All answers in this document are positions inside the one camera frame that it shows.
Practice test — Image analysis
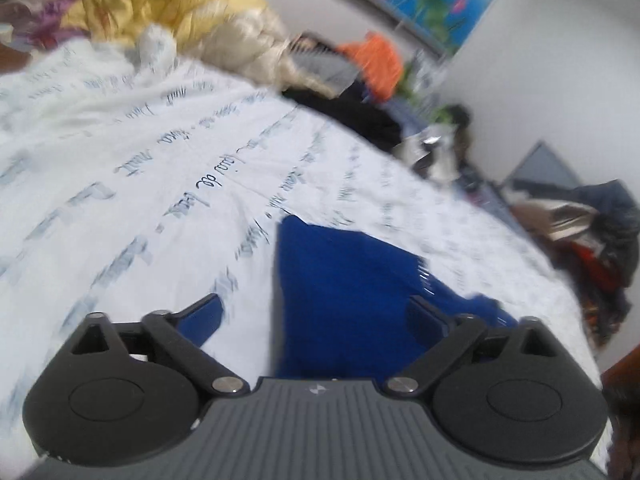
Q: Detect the black cloth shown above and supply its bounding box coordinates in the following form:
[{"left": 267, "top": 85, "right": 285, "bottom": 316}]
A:
[{"left": 282, "top": 82, "right": 406, "bottom": 153}]

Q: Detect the pile of dark clothes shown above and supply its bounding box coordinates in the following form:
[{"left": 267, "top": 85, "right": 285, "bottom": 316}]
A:
[{"left": 510, "top": 180, "right": 640, "bottom": 346}]

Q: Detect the white script-printed bed sheet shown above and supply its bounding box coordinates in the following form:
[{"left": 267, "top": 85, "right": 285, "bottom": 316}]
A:
[{"left": 0, "top": 37, "right": 603, "bottom": 480}]

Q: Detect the silver foil bag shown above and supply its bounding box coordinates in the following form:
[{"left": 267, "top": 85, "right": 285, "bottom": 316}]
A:
[{"left": 395, "top": 127, "right": 458, "bottom": 181}]

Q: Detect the purple floral cloth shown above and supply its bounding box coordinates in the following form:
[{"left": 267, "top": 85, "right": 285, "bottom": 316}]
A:
[{"left": 0, "top": 0, "right": 81, "bottom": 53}]

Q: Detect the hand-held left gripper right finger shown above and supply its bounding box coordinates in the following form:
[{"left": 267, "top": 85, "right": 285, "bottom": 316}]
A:
[{"left": 387, "top": 297, "right": 557, "bottom": 399}]

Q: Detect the grey board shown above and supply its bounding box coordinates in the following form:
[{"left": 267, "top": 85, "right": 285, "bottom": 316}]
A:
[{"left": 502, "top": 141, "right": 583, "bottom": 192}]

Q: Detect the green cloth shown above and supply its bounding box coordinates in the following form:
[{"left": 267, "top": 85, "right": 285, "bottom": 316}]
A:
[{"left": 400, "top": 57, "right": 453, "bottom": 123}]

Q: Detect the cream quilted jacket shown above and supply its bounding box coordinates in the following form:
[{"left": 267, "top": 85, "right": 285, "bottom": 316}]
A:
[{"left": 197, "top": 7, "right": 296, "bottom": 93}]

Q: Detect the yellow quilted jacket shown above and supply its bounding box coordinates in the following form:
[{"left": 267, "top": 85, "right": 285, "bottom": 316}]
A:
[{"left": 52, "top": 0, "right": 266, "bottom": 48}]

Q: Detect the brown wooden headboard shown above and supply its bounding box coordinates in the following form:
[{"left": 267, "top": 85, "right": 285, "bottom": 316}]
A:
[{"left": 0, "top": 42, "right": 33, "bottom": 73}]

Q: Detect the orange cloth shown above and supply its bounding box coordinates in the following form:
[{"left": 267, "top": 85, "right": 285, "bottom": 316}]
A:
[{"left": 337, "top": 32, "right": 406, "bottom": 103}]

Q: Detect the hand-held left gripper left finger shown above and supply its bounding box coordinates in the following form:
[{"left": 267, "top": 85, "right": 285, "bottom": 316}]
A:
[{"left": 70, "top": 293, "right": 251, "bottom": 402}]

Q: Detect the blue knit garment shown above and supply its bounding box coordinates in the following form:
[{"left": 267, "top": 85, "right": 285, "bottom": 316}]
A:
[{"left": 272, "top": 214, "right": 519, "bottom": 380}]

